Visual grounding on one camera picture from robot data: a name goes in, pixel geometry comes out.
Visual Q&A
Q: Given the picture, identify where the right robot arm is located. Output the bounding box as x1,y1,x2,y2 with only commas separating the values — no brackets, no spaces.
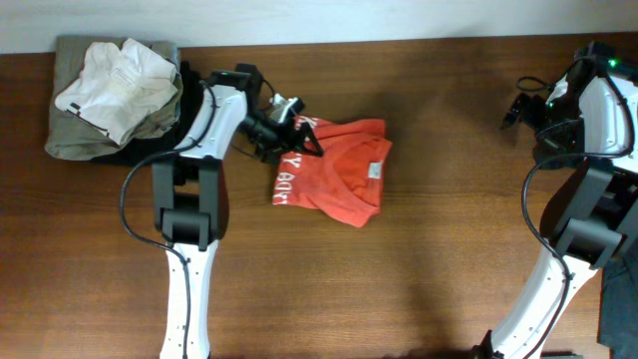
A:
470,41,637,358

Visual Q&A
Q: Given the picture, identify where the right black cable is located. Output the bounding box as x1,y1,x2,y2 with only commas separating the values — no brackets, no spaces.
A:
515,54,637,359

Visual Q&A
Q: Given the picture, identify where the olive grey folded garment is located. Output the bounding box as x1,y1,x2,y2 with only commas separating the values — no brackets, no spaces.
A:
45,35,183,162

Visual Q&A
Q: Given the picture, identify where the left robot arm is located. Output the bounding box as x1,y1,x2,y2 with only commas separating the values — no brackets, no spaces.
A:
152,64,324,359

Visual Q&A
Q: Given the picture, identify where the black cable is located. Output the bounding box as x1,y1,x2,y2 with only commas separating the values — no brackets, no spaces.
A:
118,77,278,359
515,54,637,359

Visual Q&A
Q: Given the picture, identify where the white folded shirt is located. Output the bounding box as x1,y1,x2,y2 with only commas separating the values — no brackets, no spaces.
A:
55,38,177,145

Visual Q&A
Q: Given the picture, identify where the red orange t-shirt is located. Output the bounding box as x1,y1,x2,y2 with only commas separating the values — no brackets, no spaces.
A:
272,116,392,227

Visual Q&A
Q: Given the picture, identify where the dark teal garment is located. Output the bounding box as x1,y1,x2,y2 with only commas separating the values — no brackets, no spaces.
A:
530,134,638,359

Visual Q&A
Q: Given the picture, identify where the black folded garment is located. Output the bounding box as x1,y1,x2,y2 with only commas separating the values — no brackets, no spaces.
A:
91,61,203,167

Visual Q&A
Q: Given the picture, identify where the left black cable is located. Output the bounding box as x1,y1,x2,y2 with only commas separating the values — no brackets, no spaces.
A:
118,77,278,359

